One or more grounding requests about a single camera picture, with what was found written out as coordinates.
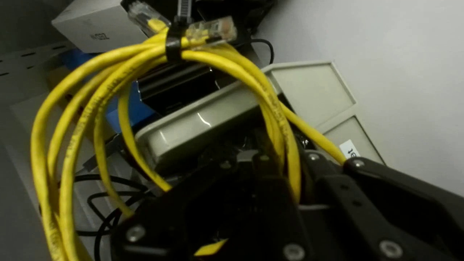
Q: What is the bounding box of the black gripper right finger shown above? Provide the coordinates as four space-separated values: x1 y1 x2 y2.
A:
301 152 464 261

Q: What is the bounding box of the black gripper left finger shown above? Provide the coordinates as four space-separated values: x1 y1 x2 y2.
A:
110 155 310 261

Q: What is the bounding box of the yellow ethernet cable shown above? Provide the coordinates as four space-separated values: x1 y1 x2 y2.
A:
29 1 348 261

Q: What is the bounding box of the grey storage bin upper shelf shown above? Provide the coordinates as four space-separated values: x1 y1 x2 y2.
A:
135 62 384 169

